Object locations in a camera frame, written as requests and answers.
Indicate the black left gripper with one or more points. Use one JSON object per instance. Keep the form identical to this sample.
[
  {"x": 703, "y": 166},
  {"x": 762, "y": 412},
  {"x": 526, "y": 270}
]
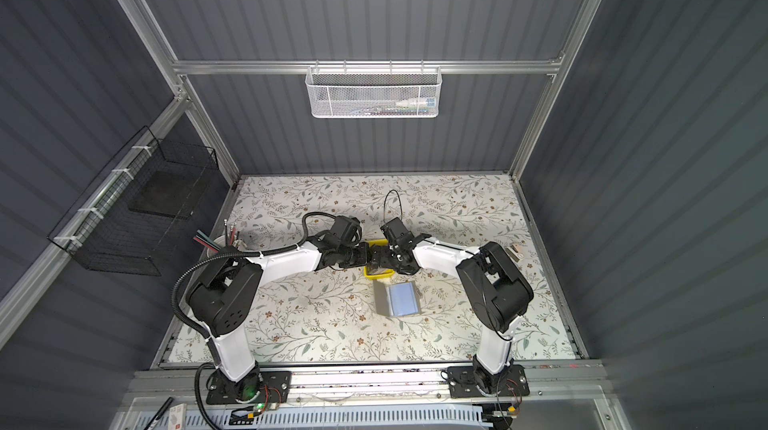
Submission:
[{"x": 363, "y": 247}]

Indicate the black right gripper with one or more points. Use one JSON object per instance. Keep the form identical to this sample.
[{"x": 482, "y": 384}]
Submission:
[{"x": 376, "y": 256}]

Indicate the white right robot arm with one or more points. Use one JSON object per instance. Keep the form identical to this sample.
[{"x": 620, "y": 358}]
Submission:
[{"x": 498, "y": 293}]

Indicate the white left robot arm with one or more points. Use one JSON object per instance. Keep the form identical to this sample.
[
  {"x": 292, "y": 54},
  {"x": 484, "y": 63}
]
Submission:
[{"x": 223, "y": 287}]

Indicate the yellow plastic tray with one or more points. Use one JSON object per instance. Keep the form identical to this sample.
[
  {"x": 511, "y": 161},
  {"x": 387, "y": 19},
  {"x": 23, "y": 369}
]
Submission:
[{"x": 375, "y": 269}]

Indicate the white pen cup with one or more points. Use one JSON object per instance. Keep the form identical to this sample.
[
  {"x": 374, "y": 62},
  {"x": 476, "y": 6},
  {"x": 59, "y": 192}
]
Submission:
[{"x": 240, "y": 245}]

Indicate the pink white small clip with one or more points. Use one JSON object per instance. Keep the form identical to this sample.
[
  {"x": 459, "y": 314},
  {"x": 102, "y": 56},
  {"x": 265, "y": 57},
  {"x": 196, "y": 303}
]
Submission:
[{"x": 514, "y": 252}]

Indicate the coloured pens in cup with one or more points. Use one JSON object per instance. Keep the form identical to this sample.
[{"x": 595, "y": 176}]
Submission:
[{"x": 219, "y": 238}]

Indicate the white tube in basket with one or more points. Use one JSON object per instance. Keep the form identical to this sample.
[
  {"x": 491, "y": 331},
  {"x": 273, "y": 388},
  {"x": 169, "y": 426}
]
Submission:
[{"x": 417, "y": 103}]

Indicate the white wire mesh basket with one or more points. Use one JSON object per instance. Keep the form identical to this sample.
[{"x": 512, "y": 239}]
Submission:
[{"x": 348, "y": 95}]

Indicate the white slotted cable duct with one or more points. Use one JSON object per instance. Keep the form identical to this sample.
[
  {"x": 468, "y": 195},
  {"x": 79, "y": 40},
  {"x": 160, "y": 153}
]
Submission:
[{"x": 447, "y": 416}]

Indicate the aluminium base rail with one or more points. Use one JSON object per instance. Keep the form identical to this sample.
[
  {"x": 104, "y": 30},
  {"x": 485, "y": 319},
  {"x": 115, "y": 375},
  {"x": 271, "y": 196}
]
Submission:
[{"x": 369, "y": 383}]

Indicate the black wire basket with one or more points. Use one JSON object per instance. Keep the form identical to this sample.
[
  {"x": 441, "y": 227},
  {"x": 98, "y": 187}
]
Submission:
[{"x": 144, "y": 211}]

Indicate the aluminium frame post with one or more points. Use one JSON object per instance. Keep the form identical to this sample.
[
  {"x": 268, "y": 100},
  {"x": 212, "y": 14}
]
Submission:
[{"x": 163, "y": 55}]

